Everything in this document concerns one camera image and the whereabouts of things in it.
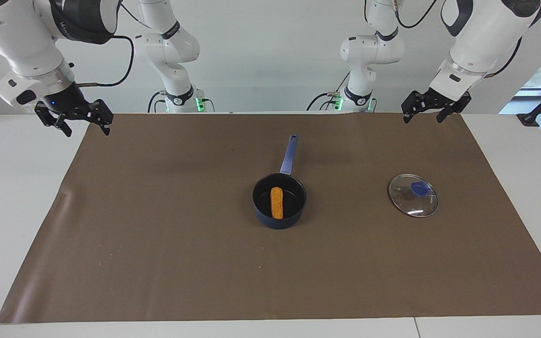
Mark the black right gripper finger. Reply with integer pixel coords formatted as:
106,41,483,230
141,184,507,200
88,100,114,137
35,103,73,138

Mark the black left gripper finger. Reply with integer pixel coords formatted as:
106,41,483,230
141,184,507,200
401,92,433,124
436,93,472,123

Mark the glass lid with blue knob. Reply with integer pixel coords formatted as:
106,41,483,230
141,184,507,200
388,174,439,218

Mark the yellow corn cob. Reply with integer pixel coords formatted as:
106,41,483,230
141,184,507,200
270,187,284,220

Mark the brown table mat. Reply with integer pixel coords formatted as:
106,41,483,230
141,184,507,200
0,112,541,324

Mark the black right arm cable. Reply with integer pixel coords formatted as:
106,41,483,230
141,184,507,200
74,35,135,88

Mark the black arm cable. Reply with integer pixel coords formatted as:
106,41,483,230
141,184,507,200
306,0,524,111
74,35,135,88

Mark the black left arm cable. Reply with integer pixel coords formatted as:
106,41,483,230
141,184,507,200
306,0,524,111

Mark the dark blue pot with handle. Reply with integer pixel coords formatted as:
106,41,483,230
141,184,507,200
252,134,307,230

